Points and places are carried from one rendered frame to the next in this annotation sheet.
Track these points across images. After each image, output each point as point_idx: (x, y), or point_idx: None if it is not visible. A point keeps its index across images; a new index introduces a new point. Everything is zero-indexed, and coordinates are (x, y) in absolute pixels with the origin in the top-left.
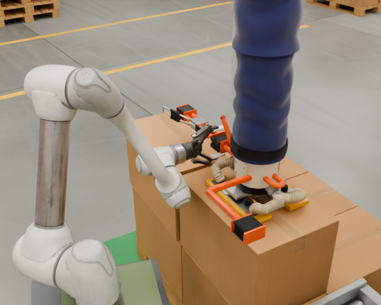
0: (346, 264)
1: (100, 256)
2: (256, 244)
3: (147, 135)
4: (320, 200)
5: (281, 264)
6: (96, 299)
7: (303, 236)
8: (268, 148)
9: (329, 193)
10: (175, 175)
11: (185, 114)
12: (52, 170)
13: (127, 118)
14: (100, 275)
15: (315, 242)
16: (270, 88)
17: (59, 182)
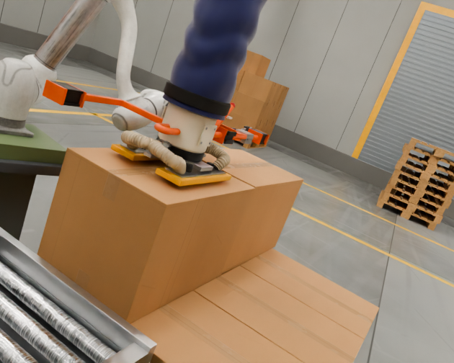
0: (193, 355)
1: (10, 64)
2: (85, 150)
3: (230, 152)
4: (313, 343)
5: (84, 193)
6: None
7: (117, 178)
8: (175, 80)
9: (337, 355)
10: (132, 93)
11: (248, 131)
12: (64, 17)
13: (121, 6)
14: None
15: (128, 207)
16: (201, 3)
17: (61, 29)
